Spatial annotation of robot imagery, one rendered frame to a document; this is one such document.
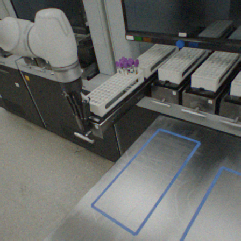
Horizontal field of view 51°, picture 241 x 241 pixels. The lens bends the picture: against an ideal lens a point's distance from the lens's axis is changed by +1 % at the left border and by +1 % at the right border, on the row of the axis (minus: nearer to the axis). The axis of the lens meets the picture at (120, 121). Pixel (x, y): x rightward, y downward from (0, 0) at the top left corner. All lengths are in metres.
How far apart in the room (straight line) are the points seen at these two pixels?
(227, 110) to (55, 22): 0.66
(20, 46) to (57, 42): 0.14
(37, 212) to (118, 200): 1.19
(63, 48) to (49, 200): 1.26
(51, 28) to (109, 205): 0.50
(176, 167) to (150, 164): 0.07
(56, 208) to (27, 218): 0.19
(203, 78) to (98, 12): 0.58
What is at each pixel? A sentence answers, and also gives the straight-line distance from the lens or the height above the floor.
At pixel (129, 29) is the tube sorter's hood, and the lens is 1.17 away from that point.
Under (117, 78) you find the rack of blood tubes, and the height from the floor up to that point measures 0.86.
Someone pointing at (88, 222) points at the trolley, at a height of 0.82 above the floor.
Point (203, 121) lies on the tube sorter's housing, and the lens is 1.09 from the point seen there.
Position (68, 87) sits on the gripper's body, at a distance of 0.85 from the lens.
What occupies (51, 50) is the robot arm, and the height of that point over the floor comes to 1.12.
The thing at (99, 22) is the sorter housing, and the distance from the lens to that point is 1.30.
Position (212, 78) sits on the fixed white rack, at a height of 0.86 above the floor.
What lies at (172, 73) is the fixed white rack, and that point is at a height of 0.86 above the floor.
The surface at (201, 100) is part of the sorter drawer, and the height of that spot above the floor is 0.79.
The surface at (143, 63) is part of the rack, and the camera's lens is 1.19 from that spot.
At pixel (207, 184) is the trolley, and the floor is 0.82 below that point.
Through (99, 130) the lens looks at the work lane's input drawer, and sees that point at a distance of 0.96.
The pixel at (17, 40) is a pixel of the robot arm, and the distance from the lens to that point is 0.86.
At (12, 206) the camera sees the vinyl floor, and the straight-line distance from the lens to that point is 1.95.
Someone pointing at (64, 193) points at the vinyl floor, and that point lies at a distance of 1.84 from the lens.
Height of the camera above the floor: 1.37
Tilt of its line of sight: 37 degrees down
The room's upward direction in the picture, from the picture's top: 12 degrees counter-clockwise
